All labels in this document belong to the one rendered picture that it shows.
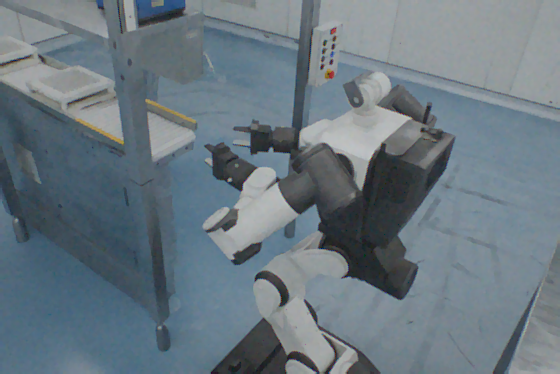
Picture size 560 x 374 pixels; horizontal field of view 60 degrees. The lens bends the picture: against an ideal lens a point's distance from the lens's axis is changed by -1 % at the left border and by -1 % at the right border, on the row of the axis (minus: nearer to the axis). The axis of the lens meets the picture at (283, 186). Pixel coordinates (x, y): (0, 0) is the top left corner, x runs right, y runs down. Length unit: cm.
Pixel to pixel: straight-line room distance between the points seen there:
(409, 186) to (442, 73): 389
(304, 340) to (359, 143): 90
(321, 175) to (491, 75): 395
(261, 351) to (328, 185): 113
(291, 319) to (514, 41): 359
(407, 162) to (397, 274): 39
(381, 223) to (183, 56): 87
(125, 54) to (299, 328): 108
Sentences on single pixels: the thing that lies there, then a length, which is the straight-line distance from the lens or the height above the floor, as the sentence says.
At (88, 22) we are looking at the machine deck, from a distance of 162.
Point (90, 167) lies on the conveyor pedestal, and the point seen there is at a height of 72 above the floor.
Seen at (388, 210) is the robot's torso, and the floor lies 114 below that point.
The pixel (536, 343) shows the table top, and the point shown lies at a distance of 138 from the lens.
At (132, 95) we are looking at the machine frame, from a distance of 150.
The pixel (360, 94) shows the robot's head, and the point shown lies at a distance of 114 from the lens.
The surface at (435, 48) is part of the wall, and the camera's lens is 494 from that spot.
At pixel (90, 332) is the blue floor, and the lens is 243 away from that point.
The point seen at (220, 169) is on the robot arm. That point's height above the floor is 103.
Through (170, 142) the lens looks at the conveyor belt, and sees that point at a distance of 181.
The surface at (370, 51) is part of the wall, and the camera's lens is 516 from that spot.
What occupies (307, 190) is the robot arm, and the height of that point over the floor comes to 124.
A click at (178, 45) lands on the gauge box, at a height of 129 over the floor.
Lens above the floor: 185
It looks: 36 degrees down
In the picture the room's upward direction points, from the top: 4 degrees clockwise
